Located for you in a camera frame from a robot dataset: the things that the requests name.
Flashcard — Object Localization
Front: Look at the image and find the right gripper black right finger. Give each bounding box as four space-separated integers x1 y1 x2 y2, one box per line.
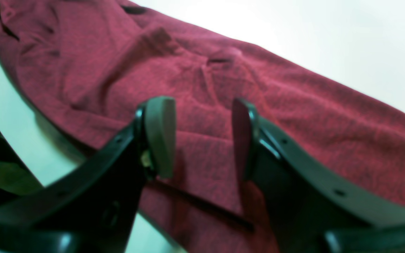
232 98 405 253

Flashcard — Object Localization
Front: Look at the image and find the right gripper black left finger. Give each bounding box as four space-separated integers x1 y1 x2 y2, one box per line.
0 96 176 253

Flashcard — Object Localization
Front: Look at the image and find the dark red t-shirt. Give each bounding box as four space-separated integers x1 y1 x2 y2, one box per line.
0 0 405 253

